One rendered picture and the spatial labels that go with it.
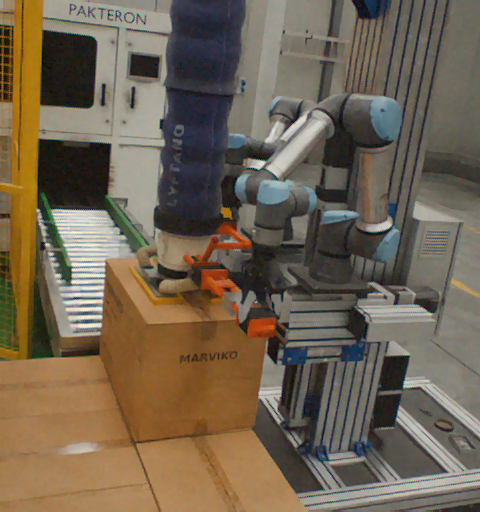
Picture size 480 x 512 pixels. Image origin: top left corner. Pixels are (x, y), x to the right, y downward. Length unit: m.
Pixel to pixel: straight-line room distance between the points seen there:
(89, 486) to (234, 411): 0.53
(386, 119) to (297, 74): 10.41
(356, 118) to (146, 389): 1.00
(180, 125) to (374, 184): 0.61
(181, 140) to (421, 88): 0.88
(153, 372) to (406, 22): 1.40
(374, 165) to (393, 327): 0.57
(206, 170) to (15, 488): 1.06
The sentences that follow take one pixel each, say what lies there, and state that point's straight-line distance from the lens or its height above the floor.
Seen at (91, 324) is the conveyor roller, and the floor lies 0.55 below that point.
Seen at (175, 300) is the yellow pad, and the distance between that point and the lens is 2.02.
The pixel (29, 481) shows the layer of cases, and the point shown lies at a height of 0.54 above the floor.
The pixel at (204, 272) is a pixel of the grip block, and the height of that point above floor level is 1.10.
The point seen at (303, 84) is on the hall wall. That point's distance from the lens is 12.28.
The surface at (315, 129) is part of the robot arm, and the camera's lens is 1.84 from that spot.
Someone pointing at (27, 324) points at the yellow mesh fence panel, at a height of 0.33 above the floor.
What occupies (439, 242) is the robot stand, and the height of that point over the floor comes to 1.15.
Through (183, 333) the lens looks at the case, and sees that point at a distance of 1.92.
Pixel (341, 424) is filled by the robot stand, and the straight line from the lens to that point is 2.68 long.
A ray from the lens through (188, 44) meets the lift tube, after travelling 1.96.
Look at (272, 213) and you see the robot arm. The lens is 1.53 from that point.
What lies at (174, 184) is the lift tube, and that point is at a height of 1.31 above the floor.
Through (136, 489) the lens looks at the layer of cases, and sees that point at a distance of 1.89.
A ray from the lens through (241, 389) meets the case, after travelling 2.09.
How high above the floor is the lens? 1.70
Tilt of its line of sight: 17 degrees down
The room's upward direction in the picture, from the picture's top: 7 degrees clockwise
